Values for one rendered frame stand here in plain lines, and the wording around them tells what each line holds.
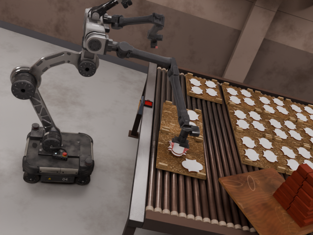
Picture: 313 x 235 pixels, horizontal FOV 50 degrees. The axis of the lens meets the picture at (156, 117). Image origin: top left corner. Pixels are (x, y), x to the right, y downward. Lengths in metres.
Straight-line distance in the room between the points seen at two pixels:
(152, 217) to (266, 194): 0.78
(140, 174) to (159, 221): 0.39
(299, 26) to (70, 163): 3.62
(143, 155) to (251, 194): 0.75
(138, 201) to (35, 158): 1.37
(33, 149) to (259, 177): 1.96
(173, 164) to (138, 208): 0.47
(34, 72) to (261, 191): 1.92
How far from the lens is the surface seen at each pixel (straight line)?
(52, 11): 5.51
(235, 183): 2.21
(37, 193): 3.17
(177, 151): 2.34
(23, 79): 2.76
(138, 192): 2.05
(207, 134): 2.74
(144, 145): 2.39
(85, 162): 3.04
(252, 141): 2.87
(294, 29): 5.18
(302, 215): 2.18
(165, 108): 2.82
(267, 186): 2.33
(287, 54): 5.28
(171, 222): 1.93
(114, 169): 3.48
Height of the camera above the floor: 2.40
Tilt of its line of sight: 33 degrees down
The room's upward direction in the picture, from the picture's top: 18 degrees clockwise
